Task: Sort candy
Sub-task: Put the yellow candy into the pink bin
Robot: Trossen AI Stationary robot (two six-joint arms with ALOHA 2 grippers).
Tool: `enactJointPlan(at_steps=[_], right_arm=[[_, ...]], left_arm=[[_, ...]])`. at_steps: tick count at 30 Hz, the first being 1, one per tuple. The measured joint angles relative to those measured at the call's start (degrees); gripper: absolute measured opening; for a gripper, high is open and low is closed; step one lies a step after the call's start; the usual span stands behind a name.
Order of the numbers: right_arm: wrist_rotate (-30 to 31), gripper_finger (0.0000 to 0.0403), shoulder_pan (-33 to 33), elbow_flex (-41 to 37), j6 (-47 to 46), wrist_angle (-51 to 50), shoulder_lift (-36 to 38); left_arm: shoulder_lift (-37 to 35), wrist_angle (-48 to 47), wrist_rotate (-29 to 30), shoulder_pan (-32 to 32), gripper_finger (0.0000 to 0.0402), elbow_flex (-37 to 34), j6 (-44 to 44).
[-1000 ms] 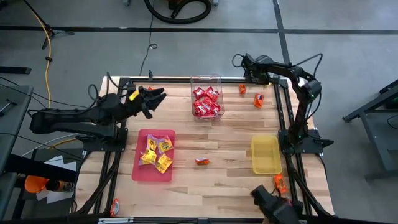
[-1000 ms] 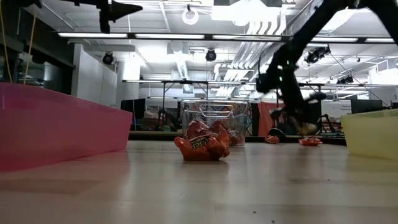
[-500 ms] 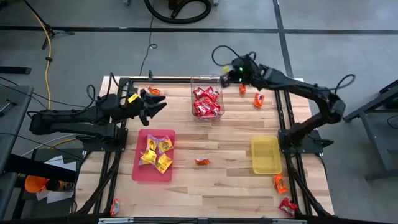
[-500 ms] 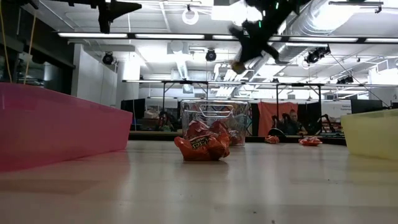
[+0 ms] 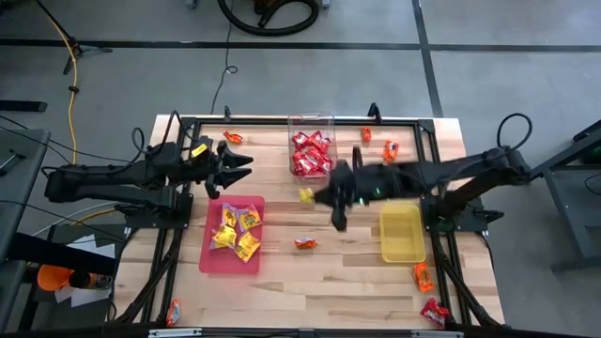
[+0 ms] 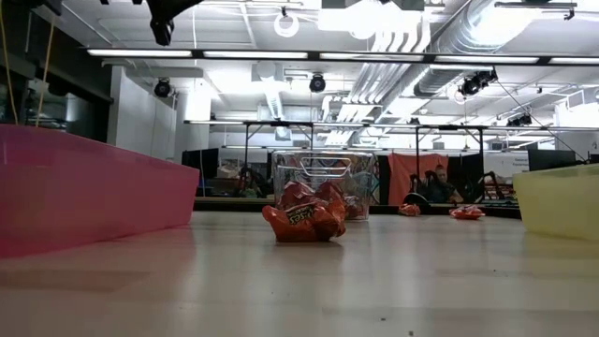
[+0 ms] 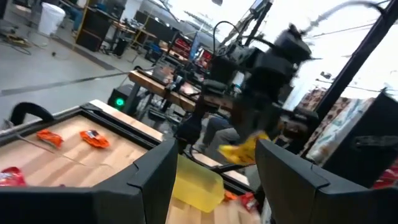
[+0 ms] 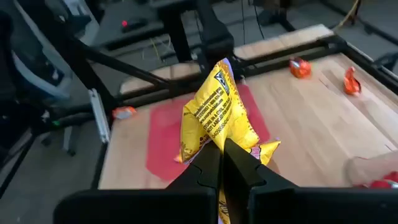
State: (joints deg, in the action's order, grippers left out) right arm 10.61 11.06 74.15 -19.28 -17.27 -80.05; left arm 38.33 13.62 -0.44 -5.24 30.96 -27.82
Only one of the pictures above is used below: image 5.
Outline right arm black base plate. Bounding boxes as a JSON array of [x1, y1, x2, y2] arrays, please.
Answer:
[[420, 194, 506, 234]]

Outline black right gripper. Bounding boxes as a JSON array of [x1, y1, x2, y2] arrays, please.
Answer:
[[313, 146, 415, 232]]

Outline red silver candy pack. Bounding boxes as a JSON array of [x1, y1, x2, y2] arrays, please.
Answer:
[[166, 298, 182, 328]]

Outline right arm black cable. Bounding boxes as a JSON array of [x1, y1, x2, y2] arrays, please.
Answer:
[[496, 112, 533, 152]]

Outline white paper sheets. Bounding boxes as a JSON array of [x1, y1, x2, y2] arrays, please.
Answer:
[[53, 233, 116, 309]]

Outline thin black floor cable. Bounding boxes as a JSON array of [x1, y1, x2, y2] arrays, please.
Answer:
[[209, 0, 239, 116]]

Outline grey metal stand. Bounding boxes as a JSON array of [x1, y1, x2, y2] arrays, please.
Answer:
[[525, 119, 601, 273]]

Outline grey side table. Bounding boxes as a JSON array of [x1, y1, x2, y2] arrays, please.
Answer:
[[0, 126, 52, 264]]

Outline yellow extension cable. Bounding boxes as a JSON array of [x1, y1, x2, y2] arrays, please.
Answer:
[[46, 13, 81, 156]]

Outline white floor cable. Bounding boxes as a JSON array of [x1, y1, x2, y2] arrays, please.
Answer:
[[31, 199, 133, 238]]

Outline black metal beam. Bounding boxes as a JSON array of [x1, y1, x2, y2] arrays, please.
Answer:
[[7, 231, 118, 277]]

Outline black frame clamp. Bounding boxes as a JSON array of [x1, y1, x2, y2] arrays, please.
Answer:
[[366, 101, 384, 125]]

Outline clear plastic bin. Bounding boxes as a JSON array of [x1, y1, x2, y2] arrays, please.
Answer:
[[286, 111, 340, 180]]

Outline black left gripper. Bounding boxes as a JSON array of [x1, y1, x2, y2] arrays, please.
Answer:
[[179, 137, 254, 200]]

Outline pink plastic bin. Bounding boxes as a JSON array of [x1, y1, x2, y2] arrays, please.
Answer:
[[198, 194, 267, 276]]

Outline dark bottle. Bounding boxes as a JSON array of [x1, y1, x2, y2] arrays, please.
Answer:
[[69, 270, 115, 290]]

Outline silver metal bracket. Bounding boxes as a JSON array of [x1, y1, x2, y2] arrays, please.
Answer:
[[410, 330, 465, 338], [147, 328, 204, 338]]

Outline black tripod stand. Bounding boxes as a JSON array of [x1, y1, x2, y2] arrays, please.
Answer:
[[35, 0, 114, 76]]

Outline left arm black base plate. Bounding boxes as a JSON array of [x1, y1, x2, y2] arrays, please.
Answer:
[[115, 201, 194, 230]]

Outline yellow plastic bin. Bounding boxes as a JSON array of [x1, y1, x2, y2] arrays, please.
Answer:
[[378, 204, 427, 265]]

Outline black flat bar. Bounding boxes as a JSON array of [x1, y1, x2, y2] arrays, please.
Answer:
[[0, 100, 49, 114]]

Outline black vacuum hose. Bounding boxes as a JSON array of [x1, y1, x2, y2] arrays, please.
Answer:
[[216, 0, 321, 38]]

